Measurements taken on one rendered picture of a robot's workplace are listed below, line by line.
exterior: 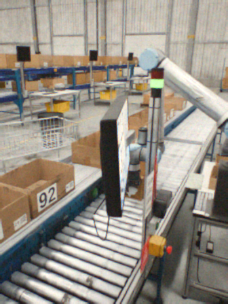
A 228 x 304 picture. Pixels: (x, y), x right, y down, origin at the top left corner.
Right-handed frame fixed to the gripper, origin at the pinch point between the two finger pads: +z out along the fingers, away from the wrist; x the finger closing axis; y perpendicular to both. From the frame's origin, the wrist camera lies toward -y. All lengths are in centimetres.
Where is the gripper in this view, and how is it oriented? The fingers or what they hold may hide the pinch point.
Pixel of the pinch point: (129, 195)
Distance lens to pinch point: 186.1
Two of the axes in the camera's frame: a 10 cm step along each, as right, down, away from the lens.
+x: 4.4, -3.1, 8.4
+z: -0.1, 9.4, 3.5
